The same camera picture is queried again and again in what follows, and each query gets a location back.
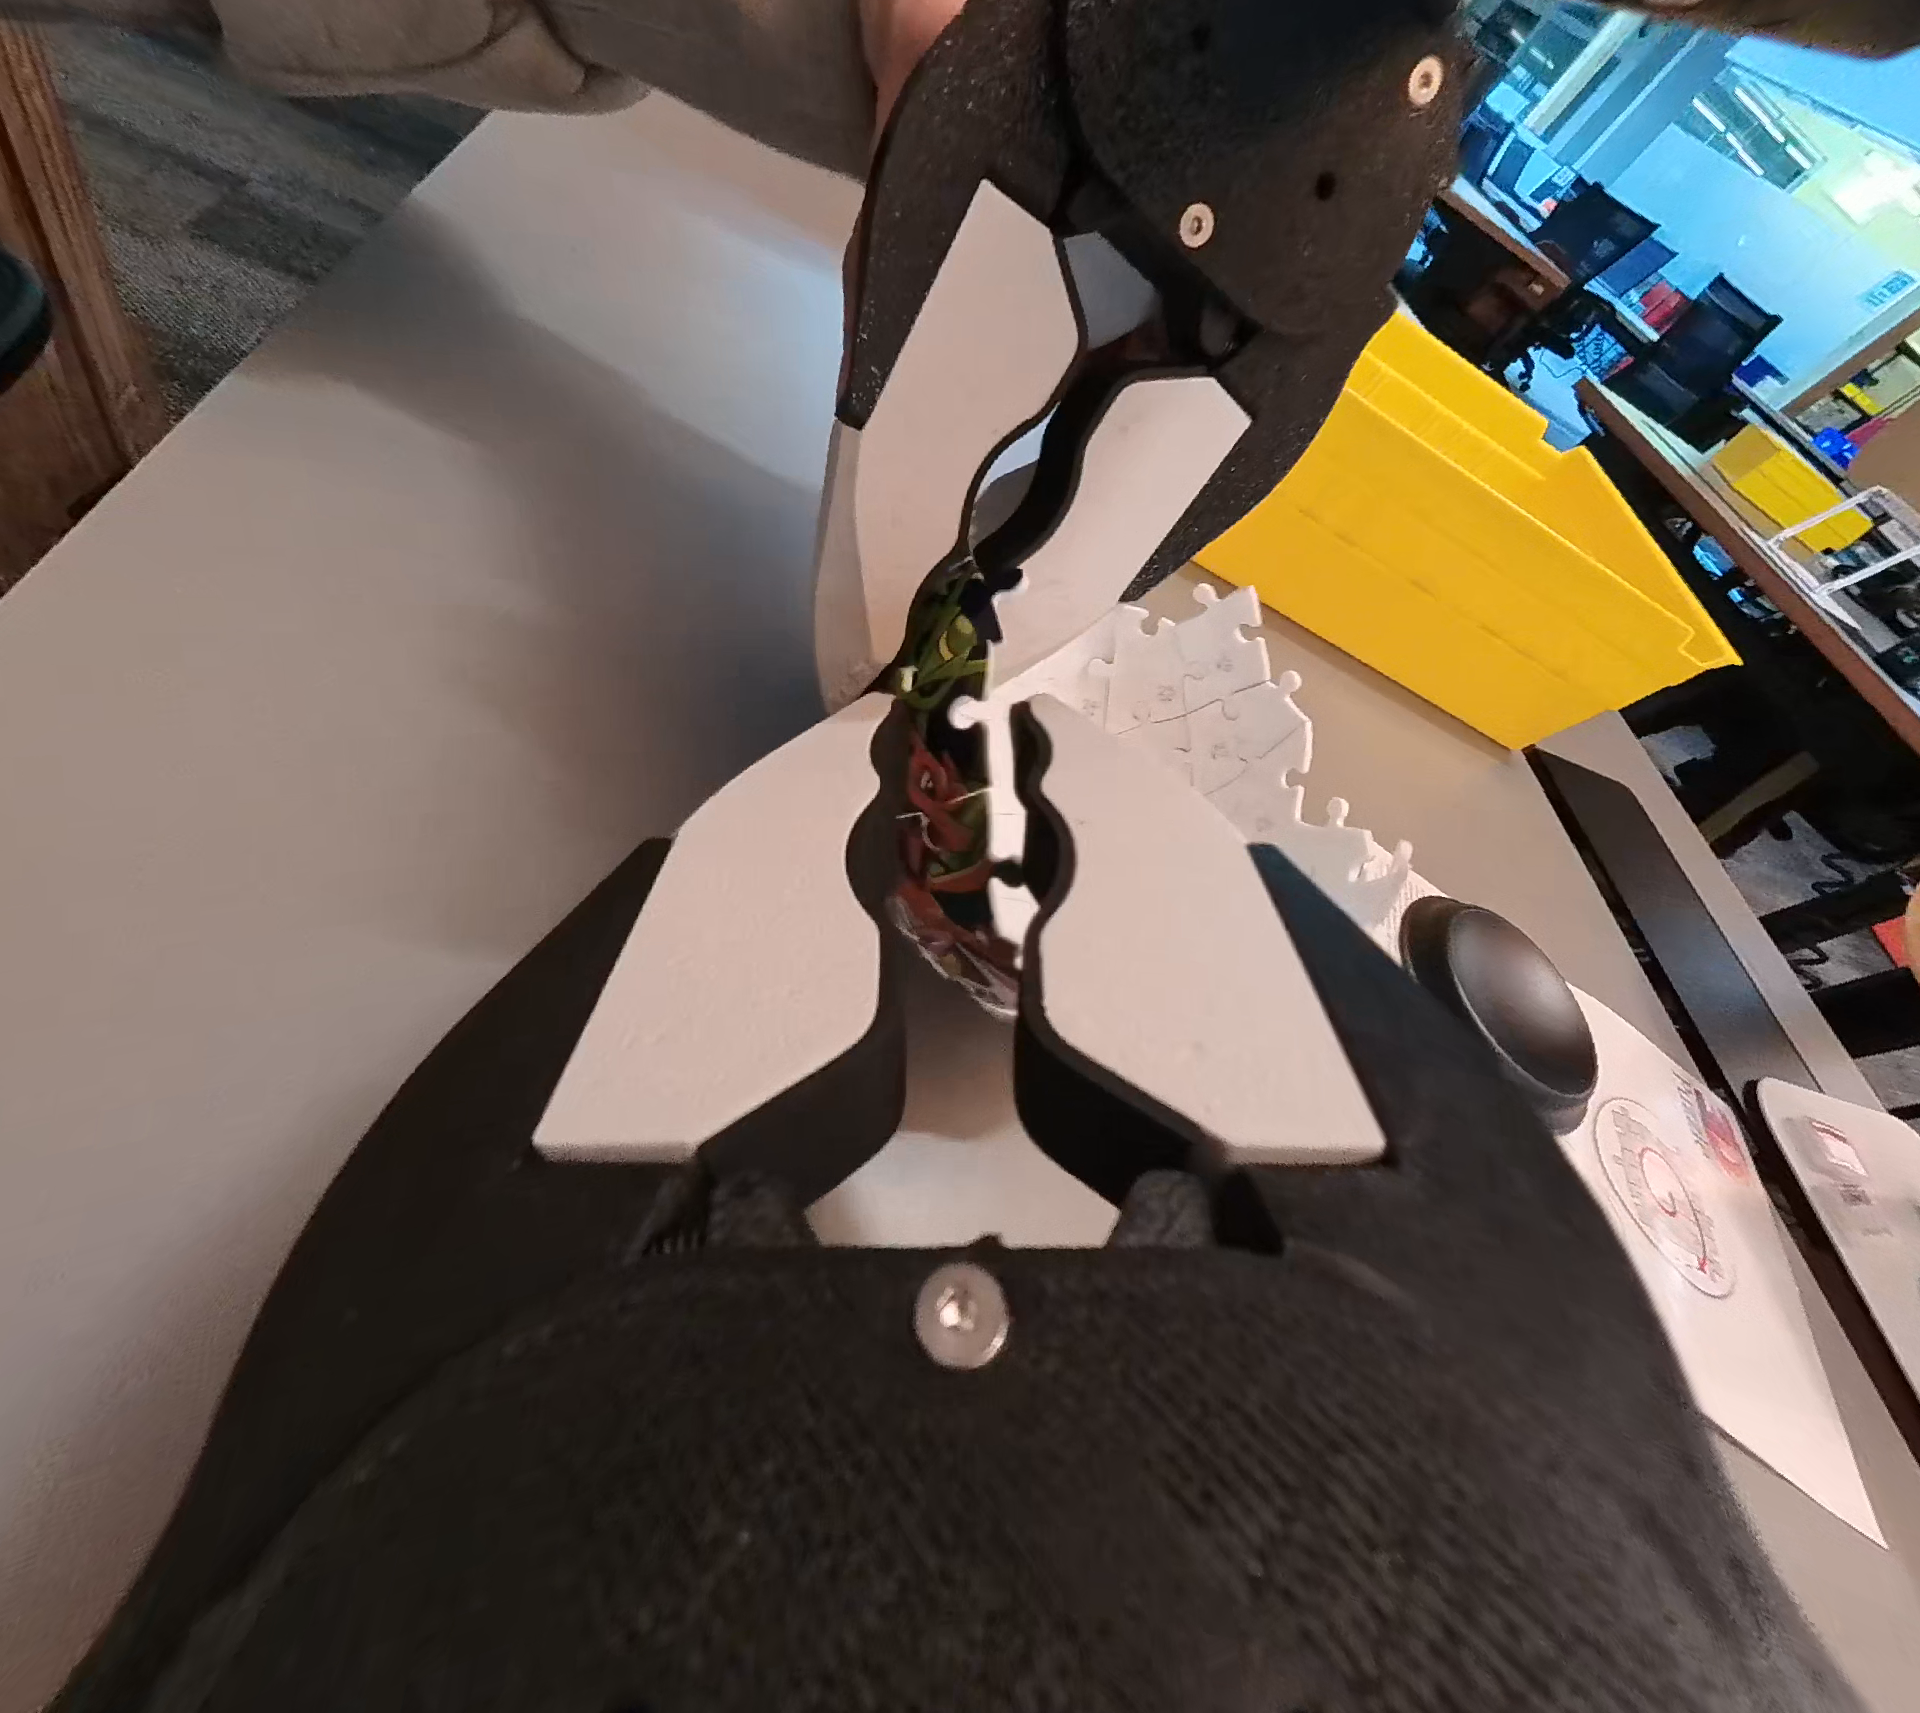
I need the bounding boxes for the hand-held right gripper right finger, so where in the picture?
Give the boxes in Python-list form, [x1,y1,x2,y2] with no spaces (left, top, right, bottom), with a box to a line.
[1013,697,1392,1210]

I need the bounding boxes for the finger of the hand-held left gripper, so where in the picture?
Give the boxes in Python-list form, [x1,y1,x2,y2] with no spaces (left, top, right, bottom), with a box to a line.
[811,174,1165,711]
[961,366,1254,703]

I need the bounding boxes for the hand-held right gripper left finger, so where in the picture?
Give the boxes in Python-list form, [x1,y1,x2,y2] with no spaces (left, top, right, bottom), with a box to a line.
[532,693,912,1210]

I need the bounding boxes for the colourful cartoon puzzle ball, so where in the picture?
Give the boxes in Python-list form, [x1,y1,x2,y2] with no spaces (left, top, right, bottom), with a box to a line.
[876,558,1421,1029]

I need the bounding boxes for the black round ball stand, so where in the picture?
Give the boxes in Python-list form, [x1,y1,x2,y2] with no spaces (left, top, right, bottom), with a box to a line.
[1399,899,1602,1116]

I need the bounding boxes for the yellow plastic bin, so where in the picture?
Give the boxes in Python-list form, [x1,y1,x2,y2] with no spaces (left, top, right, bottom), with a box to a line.
[1192,311,1746,752]

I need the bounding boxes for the dark storage shelving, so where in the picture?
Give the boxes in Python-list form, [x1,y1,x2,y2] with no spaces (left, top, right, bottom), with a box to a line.
[1395,0,1920,424]

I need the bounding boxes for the printed instruction leaflet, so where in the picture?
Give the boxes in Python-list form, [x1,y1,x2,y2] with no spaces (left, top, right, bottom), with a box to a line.
[1544,992,1892,1552]

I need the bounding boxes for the small yellow box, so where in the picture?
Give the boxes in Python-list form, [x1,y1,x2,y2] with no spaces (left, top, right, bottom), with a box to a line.
[1710,422,1881,560]

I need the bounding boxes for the wooden furniture panel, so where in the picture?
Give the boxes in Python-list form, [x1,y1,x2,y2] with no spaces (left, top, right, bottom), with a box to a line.
[0,18,171,591]

